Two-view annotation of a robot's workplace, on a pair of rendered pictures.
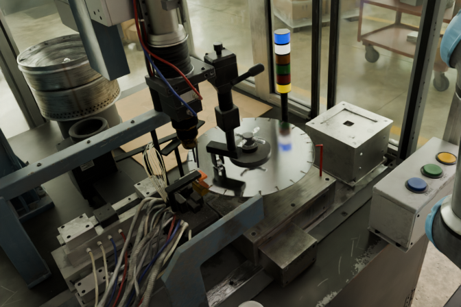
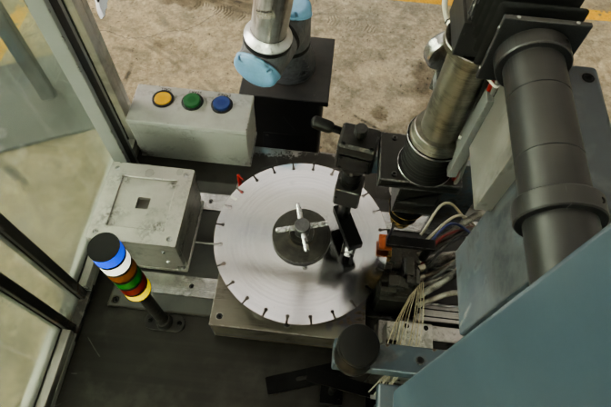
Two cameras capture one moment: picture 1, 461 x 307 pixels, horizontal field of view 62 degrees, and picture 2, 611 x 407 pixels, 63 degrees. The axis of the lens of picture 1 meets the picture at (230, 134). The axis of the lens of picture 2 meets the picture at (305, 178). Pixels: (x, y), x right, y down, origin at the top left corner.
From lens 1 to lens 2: 1.14 m
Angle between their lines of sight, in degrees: 81
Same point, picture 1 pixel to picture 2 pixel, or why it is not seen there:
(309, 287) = not seen: hidden behind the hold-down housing
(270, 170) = (313, 194)
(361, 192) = (205, 191)
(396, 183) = (229, 117)
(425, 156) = (169, 114)
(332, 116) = (135, 228)
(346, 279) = (315, 155)
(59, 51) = not seen: outside the picture
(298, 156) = (273, 185)
